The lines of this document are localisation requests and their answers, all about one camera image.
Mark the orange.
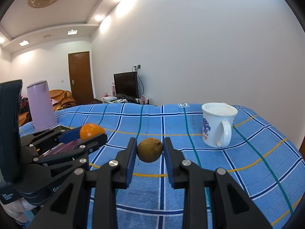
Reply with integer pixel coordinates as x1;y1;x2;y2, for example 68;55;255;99
80;123;106;141

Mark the brown kiwi fruit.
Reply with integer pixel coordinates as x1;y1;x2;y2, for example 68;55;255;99
137;138;163;163

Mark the left human hand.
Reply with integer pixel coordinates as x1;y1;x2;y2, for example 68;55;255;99
1;198;36;224

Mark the pink metal tin box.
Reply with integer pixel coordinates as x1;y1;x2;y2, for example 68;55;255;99
37;140;79;157

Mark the purple electric kettle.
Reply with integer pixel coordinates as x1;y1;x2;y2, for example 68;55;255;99
27;80;57;131

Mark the orange leather sofa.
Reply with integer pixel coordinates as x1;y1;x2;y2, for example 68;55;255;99
19;90;76;126

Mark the tv stand with clutter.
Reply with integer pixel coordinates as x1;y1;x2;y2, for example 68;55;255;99
100;94;150;104

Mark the brown wooden door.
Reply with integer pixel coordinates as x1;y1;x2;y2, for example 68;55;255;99
68;51;94;105

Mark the blue plaid tablecloth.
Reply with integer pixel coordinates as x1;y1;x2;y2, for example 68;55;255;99
18;102;305;229

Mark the black television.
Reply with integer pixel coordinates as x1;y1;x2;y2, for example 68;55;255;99
114;71;139;98

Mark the white floral mug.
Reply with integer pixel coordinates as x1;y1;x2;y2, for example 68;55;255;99
202;102;238;148

